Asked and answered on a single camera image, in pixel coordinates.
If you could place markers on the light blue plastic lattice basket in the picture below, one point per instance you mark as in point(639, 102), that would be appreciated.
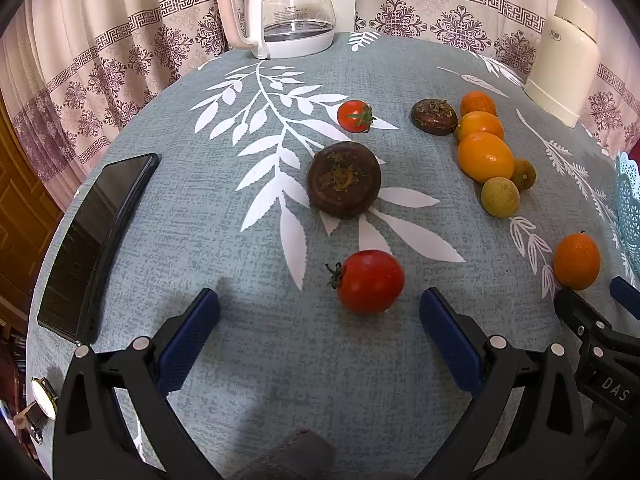
point(631, 200)

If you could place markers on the large red tomato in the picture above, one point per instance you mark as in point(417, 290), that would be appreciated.
point(372, 282)

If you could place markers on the large yellow-orange kumquat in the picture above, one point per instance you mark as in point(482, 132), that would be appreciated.
point(485, 156)

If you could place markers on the cream thermos flask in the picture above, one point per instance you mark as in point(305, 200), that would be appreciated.
point(560, 75)

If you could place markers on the red quilted blanket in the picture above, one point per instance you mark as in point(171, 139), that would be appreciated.
point(636, 152)

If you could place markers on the small round orange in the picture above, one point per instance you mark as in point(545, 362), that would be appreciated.
point(481, 125)
point(478, 102)

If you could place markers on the cream curtain with purple pattern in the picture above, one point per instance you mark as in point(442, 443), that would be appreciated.
point(125, 10)

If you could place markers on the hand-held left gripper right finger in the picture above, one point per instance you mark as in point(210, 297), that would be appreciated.
point(450, 345)

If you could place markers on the grey cloth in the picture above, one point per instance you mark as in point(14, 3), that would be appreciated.
point(295, 455)

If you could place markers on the brown wooden door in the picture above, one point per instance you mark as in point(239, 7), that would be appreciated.
point(20, 240)

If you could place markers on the small red cherry tomato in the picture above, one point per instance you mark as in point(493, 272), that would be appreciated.
point(354, 116)

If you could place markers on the large brown water chestnut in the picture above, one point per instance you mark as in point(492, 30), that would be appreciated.
point(343, 180)

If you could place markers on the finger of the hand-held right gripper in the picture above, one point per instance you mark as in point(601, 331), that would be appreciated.
point(575, 307)
point(626, 296)

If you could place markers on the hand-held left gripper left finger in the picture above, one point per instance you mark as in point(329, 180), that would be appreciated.
point(190, 340)

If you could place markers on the small brown water chestnut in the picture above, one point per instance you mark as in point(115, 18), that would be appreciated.
point(434, 117)

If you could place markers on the brown-green longan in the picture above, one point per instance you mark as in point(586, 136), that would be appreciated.
point(524, 175)
point(500, 197)

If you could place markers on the grey-blue leaf print tablecloth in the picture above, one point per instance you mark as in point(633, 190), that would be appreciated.
point(225, 270)

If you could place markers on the black smartphone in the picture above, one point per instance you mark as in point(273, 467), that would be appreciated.
point(95, 240)

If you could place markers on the orange with stem nub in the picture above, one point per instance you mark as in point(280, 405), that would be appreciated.
point(576, 261)

